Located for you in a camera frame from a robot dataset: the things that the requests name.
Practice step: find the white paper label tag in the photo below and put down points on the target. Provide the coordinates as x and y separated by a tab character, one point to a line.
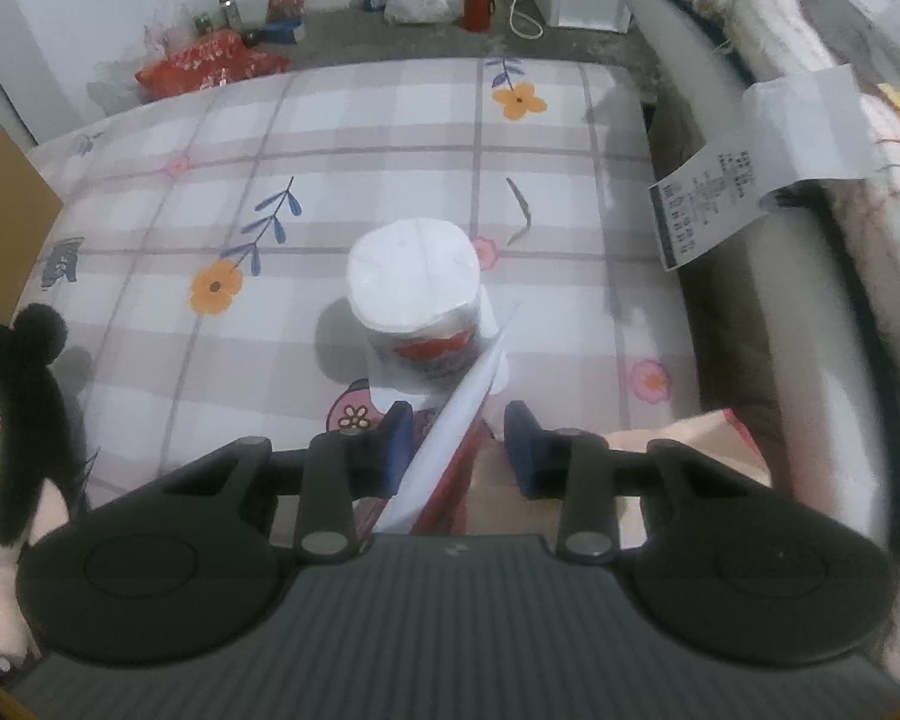
765	142

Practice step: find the red jar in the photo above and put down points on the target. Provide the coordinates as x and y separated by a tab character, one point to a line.
285	0

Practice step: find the checked floral tablecloth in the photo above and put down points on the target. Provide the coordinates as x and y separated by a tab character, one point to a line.
390	142

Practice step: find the red and white carton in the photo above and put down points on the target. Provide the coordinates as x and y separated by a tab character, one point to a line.
450	442

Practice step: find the grey rolled mat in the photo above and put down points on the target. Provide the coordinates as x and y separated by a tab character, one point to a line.
720	300

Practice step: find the red snack bag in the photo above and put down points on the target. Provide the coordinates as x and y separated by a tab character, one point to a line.
202	64

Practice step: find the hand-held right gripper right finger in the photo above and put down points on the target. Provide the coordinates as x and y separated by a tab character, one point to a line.
521	454

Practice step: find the blue plastic tub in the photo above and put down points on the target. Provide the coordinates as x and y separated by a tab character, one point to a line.
281	31

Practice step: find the white red-label cylinder pack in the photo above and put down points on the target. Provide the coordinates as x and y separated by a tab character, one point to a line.
412	285

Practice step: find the red thermos flask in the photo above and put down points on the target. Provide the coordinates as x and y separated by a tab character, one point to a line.
477	4

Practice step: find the black-haired plush doll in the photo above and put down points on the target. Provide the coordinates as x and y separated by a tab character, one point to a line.
15	420

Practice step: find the small green bottle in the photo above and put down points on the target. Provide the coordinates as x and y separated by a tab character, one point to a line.
202	24

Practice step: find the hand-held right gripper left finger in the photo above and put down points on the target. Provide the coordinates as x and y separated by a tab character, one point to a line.
397	444

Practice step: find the white quilted rolled blanket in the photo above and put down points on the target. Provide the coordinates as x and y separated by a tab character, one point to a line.
892	277

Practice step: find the tall glass bottle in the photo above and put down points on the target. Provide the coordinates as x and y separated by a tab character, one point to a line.
229	7

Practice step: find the brown cardboard box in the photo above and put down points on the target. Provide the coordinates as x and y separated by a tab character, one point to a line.
7	217

